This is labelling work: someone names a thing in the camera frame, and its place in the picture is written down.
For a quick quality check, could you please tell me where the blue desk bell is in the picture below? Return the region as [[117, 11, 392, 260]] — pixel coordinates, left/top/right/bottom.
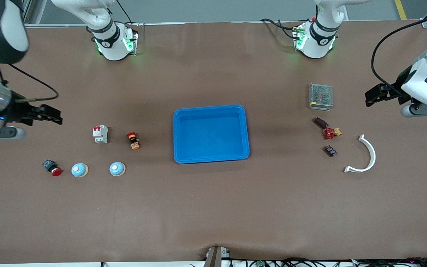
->
[[71, 163, 89, 178], [109, 162, 126, 177]]

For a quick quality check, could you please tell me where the red mushroom button black body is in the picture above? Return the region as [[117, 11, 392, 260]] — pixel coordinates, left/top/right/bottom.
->
[[42, 159, 63, 177]]

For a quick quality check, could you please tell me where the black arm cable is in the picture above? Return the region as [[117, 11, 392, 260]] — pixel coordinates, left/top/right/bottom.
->
[[370, 17, 427, 99], [0, 62, 60, 103]]

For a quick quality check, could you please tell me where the blue plastic tray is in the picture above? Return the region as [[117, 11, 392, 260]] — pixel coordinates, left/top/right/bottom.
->
[[173, 105, 250, 164]]

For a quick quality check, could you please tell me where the metal mesh power supply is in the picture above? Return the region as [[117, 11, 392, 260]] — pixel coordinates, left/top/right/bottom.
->
[[309, 83, 334, 111]]

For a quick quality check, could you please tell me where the brown table mat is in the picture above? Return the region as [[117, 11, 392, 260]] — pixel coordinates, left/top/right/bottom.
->
[[0, 20, 427, 264]]

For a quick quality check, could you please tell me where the brass valve red handwheel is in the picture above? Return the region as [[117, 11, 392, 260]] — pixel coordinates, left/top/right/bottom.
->
[[323, 127, 342, 140]]

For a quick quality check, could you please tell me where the white curved plastic bracket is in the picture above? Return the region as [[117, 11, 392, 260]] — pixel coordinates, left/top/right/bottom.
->
[[344, 134, 377, 174]]

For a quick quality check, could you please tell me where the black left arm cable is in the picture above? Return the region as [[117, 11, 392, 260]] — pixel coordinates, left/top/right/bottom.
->
[[370, 17, 427, 99]]

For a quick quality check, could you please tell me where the white circuit breaker red switch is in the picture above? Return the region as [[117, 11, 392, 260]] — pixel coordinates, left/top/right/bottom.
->
[[92, 125, 109, 144]]

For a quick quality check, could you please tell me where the thin black base cable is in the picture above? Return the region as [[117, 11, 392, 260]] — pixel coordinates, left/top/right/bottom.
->
[[114, 0, 134, 25], [260, 18, 303, 40]]

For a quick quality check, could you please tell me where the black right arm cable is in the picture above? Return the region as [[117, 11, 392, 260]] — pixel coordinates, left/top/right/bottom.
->
[[0, 62, 60, 103]]

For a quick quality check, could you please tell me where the orange red push button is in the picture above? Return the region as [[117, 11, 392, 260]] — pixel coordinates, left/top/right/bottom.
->
[[126, 132, 141, 150]]

